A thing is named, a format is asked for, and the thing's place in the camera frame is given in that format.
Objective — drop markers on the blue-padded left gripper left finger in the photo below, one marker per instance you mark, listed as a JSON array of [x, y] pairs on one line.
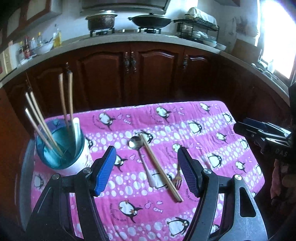
[[101, 170]]

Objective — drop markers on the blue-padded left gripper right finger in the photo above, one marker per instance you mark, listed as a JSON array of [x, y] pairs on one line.
[[191, 170]]

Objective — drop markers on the small gold fork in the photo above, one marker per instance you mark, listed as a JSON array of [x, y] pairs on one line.
[[177, 181]]

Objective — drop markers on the person's right hand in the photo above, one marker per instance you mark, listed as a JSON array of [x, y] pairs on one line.
[[282, 183]]

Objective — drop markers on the silver spoon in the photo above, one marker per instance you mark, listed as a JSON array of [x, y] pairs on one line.
[[136, 143]]

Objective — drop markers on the white teal-rimmed utensil holder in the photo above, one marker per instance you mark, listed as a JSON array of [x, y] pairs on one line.
[[74, 158]]

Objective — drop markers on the white plastic spoon in holder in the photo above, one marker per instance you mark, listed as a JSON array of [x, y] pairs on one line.
[[77, 134]]

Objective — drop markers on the pink penguin tablecloth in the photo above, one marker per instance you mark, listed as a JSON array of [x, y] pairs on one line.
[[137, 204]]

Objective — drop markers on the dark wooden base cabinets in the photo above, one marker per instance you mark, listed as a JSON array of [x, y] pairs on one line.
[[122, 74]]

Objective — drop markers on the brown chopstick in holder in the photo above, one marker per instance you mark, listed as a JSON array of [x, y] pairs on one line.
[[29, 116]]

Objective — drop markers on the light bamboo chopstick in holder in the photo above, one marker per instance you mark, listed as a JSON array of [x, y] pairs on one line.
[[37, 121]]

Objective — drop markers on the white ceramic bowl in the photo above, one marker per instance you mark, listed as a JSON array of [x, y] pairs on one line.
[[45, 48]]

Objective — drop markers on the gas stove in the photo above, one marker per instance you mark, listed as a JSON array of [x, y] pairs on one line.
[[102, 32]]

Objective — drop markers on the dark sauce bottle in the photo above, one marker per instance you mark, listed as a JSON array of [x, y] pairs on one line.
[[26, 48]]

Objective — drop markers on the yellow oil bottle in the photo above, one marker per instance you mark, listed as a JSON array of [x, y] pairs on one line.
[[57, 37]]

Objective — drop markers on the black dish drying rack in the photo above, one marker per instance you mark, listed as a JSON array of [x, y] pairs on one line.
[[197, 30]]

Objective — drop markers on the cream microwave oven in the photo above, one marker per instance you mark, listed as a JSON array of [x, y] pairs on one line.
[[6, 67]]

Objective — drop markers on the dark cooking pot with lid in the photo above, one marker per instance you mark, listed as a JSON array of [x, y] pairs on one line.
[[105, 19]]

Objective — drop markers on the black wok with lid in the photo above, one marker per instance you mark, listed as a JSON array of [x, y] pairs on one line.
[[151, 21]]

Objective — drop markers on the steel range hood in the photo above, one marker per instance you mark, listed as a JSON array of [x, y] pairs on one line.
[[151, 6]]

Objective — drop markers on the wooden upper cabinets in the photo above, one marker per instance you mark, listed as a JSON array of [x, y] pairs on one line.
[[29, 15]]

